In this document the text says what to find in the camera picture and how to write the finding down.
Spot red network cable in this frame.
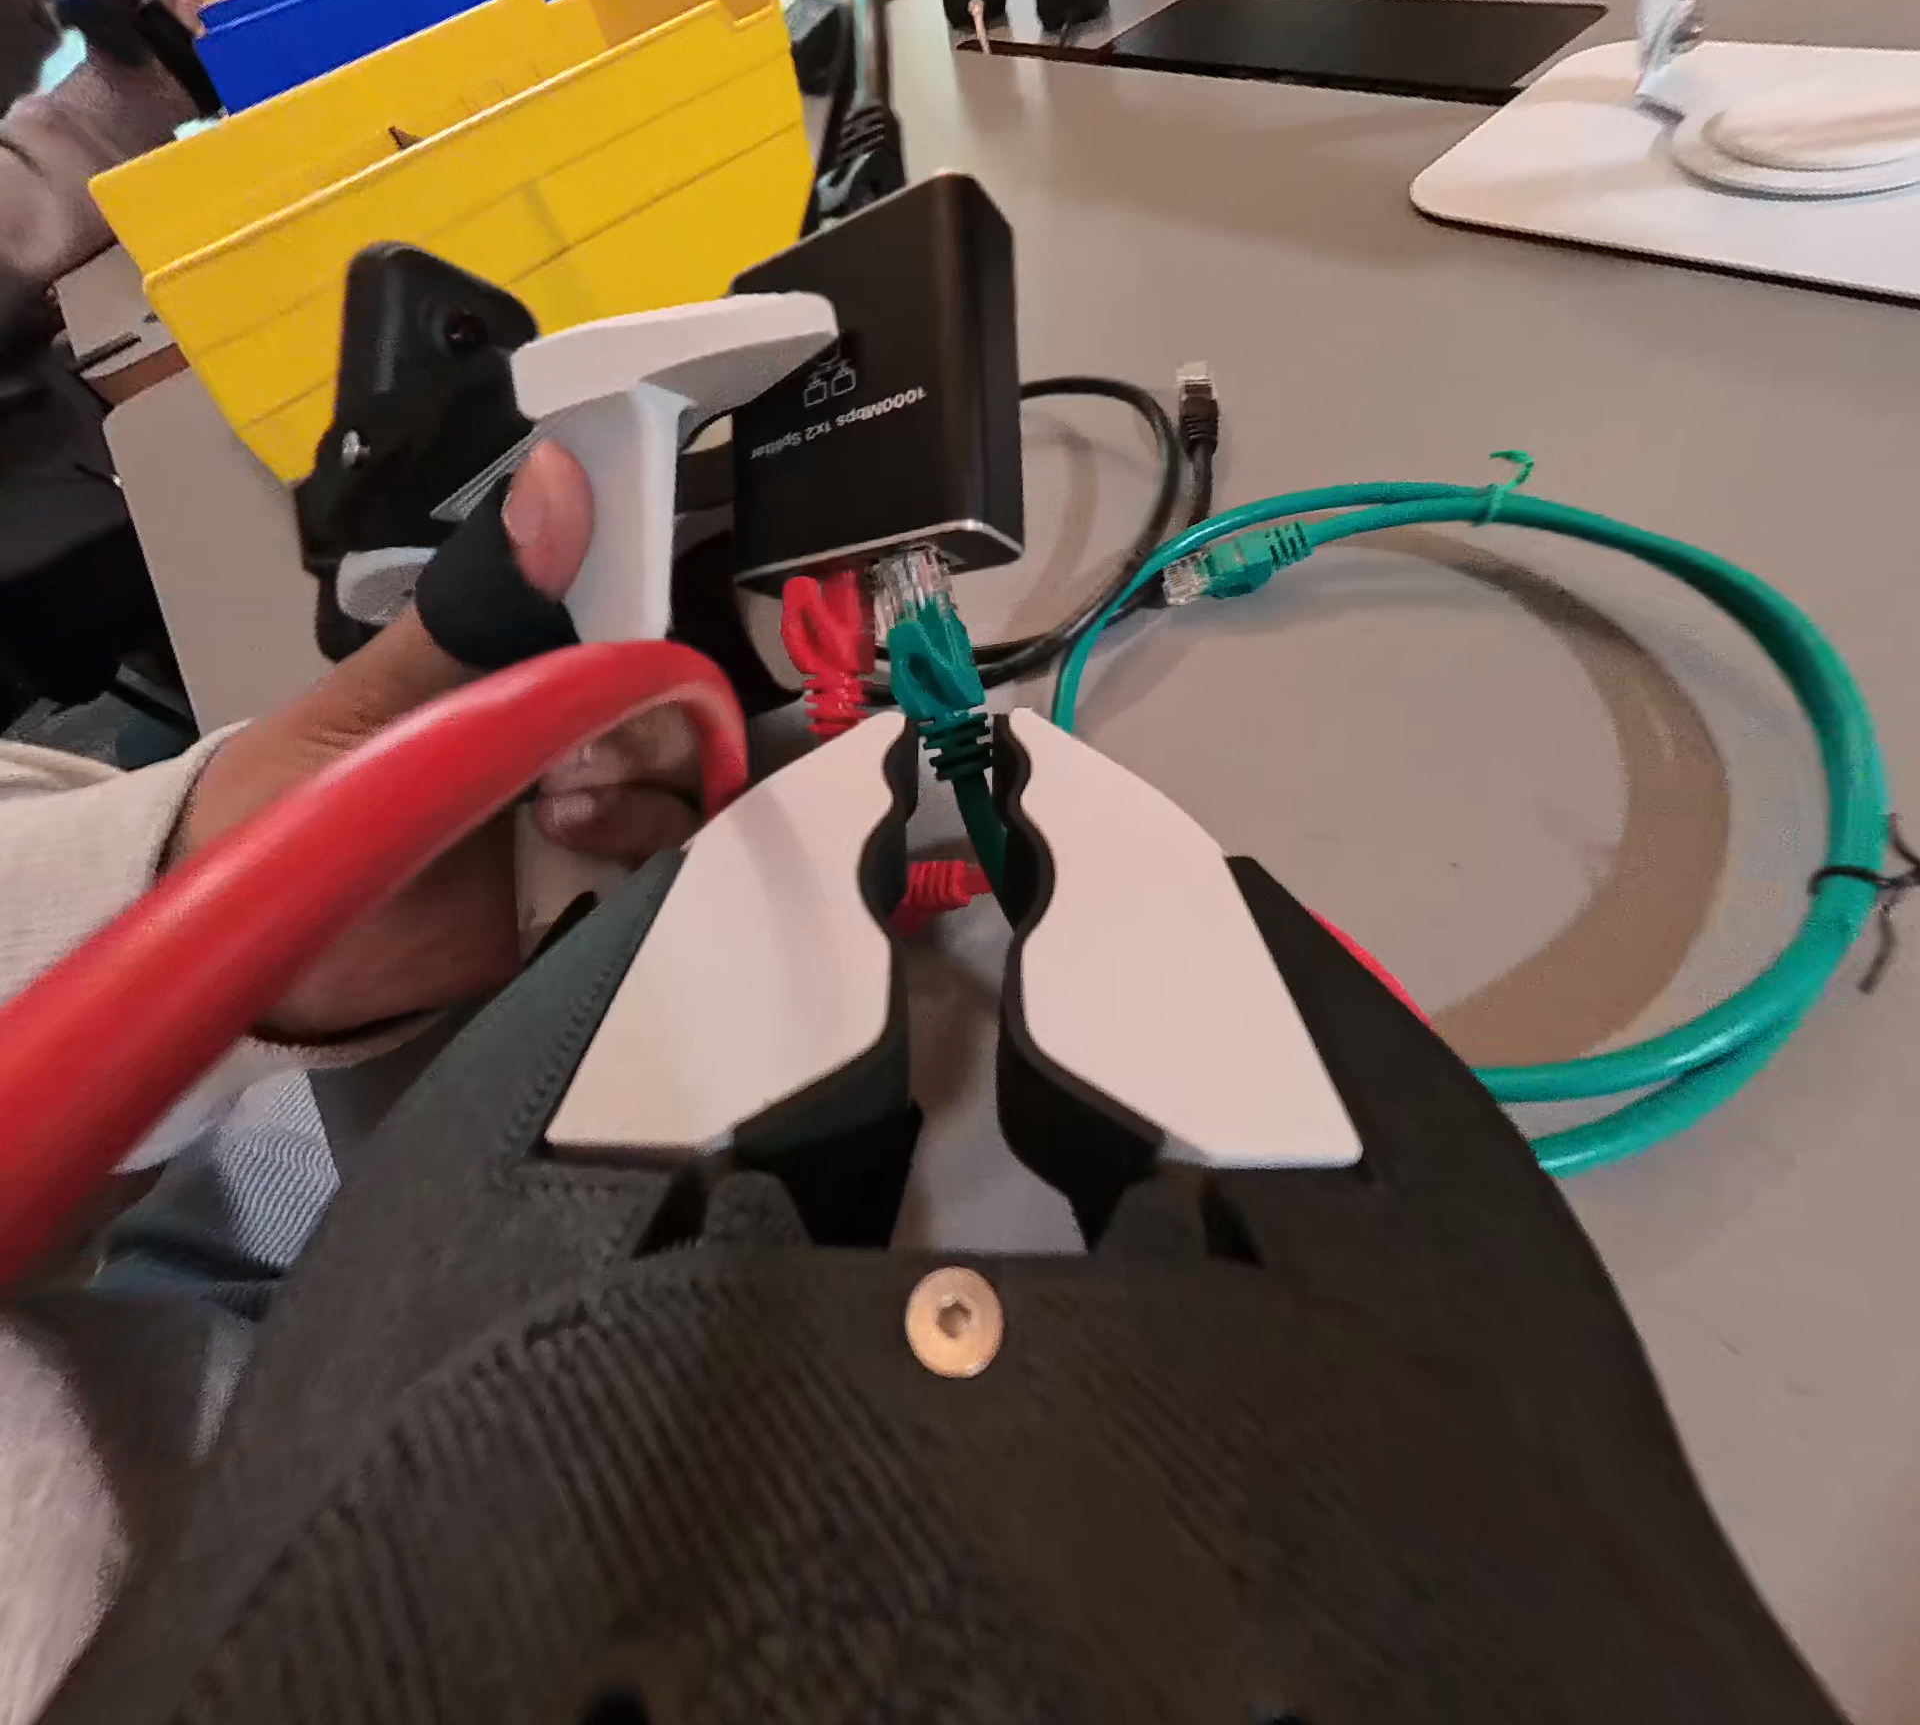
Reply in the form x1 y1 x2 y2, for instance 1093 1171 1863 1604
0 566 1431 1293

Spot person's left forearm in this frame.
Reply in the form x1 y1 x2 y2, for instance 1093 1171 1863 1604
0 726 354 1175

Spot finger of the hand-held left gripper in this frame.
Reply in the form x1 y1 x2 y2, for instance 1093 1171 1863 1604
511 289 847 647
335 433 535 627

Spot green network cable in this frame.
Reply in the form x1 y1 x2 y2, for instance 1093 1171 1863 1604
876 451 1896 1181

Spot person's left hand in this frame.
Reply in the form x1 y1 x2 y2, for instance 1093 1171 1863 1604
177 439 727 1048

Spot black twist tie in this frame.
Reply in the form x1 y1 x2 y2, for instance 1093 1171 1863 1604
1806 812 1920 995

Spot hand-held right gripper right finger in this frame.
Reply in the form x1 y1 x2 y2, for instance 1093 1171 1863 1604
990 707 1368 1254

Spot black network splitter box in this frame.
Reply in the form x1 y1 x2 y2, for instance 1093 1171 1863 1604
728 173 1033 598

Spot black power cord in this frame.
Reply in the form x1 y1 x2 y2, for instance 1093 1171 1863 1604
811 0 914 244

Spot white desk lamp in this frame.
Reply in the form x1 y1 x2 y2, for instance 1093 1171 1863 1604
1410 0 1920 305

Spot blue storage bin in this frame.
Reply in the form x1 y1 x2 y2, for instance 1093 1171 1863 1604
193 0 583 117

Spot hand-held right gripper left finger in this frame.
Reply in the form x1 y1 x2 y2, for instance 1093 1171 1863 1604
540 713 924 1254

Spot black flat desk panel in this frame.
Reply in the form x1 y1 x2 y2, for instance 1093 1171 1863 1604
1107 0 1610 103

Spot black network cable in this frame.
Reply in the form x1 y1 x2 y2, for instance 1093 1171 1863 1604
742 357 1229 707

